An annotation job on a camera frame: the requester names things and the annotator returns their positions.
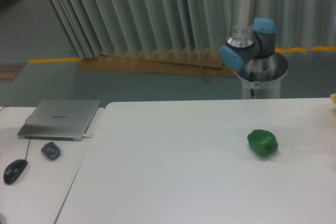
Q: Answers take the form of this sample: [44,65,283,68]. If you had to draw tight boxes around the wicker basket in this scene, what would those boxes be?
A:
[330,93,336,104]

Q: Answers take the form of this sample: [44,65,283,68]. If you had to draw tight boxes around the pale green curtain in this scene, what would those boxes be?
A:
[47,0,335,59]

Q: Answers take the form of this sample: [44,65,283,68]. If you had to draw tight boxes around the black computer mouse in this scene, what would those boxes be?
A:
[3,159,28,185]

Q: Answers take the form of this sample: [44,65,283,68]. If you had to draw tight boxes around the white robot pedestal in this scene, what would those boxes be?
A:
[236,70,287,99]

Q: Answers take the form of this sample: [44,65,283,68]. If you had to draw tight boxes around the green bell pepper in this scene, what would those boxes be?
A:
[247,129,279,158]

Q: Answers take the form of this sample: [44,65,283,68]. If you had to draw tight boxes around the silver closed laptop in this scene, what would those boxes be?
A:
[17,100,100,141]

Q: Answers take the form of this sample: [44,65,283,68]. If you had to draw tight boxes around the white usb plug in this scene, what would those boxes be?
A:
[82,134,93,138]

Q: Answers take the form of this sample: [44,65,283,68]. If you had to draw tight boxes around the black small controller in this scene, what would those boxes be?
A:
[41,142,61,161]

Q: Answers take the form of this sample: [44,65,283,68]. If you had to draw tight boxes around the black mouse cable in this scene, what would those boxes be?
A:
[0,106,36,161]

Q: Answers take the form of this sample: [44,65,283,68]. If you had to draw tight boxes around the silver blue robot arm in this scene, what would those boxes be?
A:
[219,0,335,82]

